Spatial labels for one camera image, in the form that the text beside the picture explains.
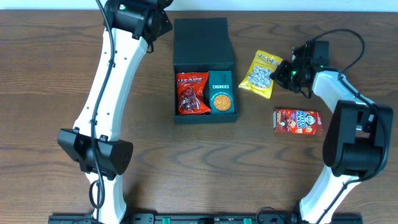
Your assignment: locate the yellow Hacks candy bag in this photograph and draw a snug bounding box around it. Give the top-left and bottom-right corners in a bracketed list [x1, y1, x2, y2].
[238, 50, 282, 99]

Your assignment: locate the teal Chunkies cookie box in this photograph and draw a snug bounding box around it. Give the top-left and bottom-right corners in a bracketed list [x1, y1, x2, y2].
[208, 71, 234, 114]

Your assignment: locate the red Hacks candy bag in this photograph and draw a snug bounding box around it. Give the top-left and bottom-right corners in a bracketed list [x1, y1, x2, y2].
[176, 72, 211, 115]

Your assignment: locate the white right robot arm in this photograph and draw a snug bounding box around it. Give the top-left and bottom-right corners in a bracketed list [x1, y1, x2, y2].
[271, 60, 393, 223]

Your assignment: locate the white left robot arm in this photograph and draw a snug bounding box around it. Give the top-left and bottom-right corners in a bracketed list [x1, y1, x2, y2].
[49, 0, 172, 223]

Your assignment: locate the red Hello Panda box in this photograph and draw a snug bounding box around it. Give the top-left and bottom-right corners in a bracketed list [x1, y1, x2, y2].
[272, 108, 323, 135]

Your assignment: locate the black open gift box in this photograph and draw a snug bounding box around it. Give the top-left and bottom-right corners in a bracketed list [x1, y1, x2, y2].
[173, 17, 239, 124]

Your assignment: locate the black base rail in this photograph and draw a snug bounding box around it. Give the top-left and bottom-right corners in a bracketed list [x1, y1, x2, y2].
[48, 212, 363, 224]

